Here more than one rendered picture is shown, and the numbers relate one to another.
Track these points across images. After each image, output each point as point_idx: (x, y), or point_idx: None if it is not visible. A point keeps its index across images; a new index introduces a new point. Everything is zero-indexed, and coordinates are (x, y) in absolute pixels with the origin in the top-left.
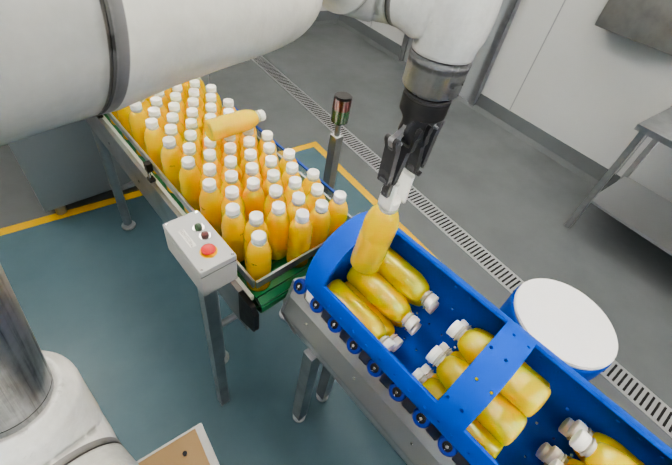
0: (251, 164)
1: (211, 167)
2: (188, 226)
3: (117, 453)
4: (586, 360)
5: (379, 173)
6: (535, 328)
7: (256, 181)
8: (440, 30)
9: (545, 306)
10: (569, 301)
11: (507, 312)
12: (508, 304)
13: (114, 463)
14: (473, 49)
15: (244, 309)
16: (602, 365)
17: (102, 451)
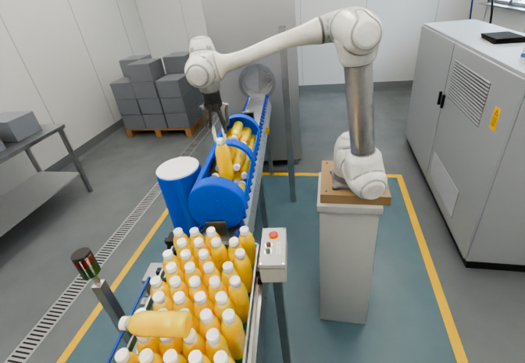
0: (193, 281)
1: (220, 293)
2: (272, 255)
3: (341, 156)
4: (192, 159)
5: (228, 122)
6: (190, 169)
7: (207, 264)
8: None
9: (176, 171)
10: (166, 169)
11: (185, 181)
12: (181, 181)
13: (342, 151)
14: None
15: None
16: (191, 157)
17: (344, 155)
